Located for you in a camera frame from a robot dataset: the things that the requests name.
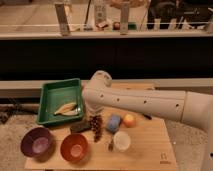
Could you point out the dark rectangular eraser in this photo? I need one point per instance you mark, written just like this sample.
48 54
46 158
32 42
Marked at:
80 127

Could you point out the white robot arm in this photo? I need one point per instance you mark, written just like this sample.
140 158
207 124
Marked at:
190 108

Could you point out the green plastic tray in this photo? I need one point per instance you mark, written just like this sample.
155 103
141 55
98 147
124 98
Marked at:
56 94

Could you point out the dark grape bunch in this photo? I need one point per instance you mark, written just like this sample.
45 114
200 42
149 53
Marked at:
96 126

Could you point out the blue sponge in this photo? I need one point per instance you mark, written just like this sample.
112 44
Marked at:
113 123

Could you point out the orange apple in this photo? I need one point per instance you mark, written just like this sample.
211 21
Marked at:
129 120

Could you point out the yellow banana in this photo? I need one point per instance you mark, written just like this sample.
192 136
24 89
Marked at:
67 109

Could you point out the wooden board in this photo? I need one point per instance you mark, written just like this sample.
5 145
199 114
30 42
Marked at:
150 150

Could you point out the white cup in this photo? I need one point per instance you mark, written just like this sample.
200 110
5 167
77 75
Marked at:
121 140

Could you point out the orange bowl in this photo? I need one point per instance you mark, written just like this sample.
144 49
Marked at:
74 148

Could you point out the purple bowl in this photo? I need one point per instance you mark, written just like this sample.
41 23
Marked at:
36 142

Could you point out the black handled brush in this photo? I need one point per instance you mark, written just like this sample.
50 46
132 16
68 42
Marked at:
147 117

